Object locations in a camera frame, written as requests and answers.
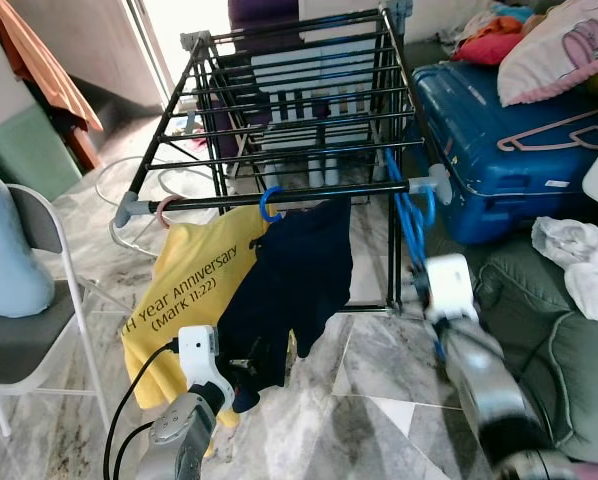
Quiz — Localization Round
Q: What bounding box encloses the white folding chair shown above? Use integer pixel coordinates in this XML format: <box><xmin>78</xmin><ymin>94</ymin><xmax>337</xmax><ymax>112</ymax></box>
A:
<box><xmin>0</xmin><ymin>165</ymin><xmax>112</xmax><ymax>441</ymax></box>

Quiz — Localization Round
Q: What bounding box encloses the red clothes pile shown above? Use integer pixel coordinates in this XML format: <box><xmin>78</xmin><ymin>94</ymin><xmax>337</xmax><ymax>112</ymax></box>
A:
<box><xmin>449</xmin><ymin>0</ymin><xmax>540</xmax><ymax>67</ymax></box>

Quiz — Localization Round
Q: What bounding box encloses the white crumpled cloth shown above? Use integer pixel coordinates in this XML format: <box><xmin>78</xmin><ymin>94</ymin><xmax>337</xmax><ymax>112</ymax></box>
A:
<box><xmin>532</xmin><ymin>215</ymin><xmax>598</xmax><ymax>326</ymax></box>

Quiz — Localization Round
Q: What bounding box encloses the pink plastic hanger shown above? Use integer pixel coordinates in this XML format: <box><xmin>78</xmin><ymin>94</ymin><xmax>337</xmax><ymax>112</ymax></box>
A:
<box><xmin>154</xmin><ymin>195</ymin><xmax>186</xmax><ymax>230</ymax></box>
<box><xmin>497</xmin><ymin>105</ymin><xmax>598</xmax><ymax>154</ymax></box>

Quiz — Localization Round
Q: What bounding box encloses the dark purple bag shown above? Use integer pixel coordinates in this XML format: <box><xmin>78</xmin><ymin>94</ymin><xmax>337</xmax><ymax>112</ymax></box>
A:
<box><xmin>227</xmin><ymin>0</ymin><xmax>302</xmax><ymax>29</ymax></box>

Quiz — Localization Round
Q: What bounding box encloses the blue hard suitcase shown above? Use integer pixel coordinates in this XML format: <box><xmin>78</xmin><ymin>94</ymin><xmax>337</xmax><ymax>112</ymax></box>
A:
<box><xmin>411</xmin><ymin>62</ymin><xmax>598</xmax><ymax>247</ymax></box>

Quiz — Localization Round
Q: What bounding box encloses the blue chair cushion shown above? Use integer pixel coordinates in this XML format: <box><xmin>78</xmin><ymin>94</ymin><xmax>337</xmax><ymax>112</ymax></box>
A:
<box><xmin>0</xmin><ymin>165</ymin><xmax>56</xmax><ymax>319</ymax></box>

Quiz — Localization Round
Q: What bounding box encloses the navy blue shirt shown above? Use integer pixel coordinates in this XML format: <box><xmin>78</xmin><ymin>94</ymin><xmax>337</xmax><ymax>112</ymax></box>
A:
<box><xmin>217</xmin><ymin>198</ymin><xmax>356</xmax><ymax>415</ymax></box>

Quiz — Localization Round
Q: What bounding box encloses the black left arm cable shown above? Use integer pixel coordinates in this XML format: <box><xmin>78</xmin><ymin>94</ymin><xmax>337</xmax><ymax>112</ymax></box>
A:
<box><xmin>102</xmin><ymin>338</ymin><xmax>182</xmax><ymax>480</ymax></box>

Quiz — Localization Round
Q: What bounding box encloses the white pink printed pillow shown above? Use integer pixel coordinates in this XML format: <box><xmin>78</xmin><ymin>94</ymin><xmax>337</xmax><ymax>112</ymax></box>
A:
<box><xmin>497</xmin><ymin>0</ymin><xmax>598</xmax><ymax>107</ymax></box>

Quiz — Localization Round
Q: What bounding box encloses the blue plastic hanger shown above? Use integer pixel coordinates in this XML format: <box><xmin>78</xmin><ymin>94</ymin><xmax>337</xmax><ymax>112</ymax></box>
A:
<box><xmin>382</xmin><ymin>148</ymin><xmax>448</xmax><ymax>361</ymax></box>
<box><xmin>257</xmin><ymin>186</ymin><xmax>284</xmax><ymax>224</ymax></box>

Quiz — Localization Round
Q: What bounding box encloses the green storage bin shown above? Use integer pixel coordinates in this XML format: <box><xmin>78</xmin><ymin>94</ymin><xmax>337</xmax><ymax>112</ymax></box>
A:
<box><xmin>0</xmin><ymin>105</ymin><xmax>85</xmax><ymax>201</ymax></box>

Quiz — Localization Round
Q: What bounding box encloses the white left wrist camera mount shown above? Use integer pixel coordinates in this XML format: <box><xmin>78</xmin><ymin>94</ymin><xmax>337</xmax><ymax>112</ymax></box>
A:
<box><xmin>177</xmin><ymin>325</ymin><xmax>236</xmax><ymax>406</ymax></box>

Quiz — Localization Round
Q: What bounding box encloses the yellow printed T-shirt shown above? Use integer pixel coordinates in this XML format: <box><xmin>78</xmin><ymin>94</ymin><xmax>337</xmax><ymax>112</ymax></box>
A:
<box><xmin>119</xmin><ymin>205</ymin><xmax>272</xmax><ymax>429</ymax></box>

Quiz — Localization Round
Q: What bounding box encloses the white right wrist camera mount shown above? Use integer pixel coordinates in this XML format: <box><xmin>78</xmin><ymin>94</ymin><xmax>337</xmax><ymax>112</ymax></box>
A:
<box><xmin>422</xmin><ymin>254</ymin><xmax>480</xmax><ymax>324</ymax></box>

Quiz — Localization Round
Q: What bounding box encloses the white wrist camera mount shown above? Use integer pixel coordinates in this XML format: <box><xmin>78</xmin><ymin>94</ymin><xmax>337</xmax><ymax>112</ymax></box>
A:
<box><xmin>422</xmin><ymin>254</ymin><xmax>480</xmax><ymax>324</ymax></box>
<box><xmin>177</xmin><ymin>325</ymin><xmax>236</xmax><ymax>406</ymax></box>

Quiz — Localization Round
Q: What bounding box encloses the black drying rack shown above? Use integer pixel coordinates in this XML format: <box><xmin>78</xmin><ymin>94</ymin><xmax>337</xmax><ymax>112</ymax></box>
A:
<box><xmin>112</xmin><ymin>5</ymin><xmax>455</xmax><ymax>317</ymax></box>

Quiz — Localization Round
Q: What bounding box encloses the dark green sofa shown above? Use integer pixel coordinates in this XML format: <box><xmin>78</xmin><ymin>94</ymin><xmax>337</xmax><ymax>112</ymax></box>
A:
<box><xmin>469</xmin><ymin>235</ymin><xmax>598</xmax><ymax>466</ymax></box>

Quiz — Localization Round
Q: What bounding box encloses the orange hanging towel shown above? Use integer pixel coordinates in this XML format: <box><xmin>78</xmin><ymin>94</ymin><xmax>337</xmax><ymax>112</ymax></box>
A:
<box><xmin>0</xmin><ymin>0</ymin><xmax>105</xmax><ymax>133</ymax></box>

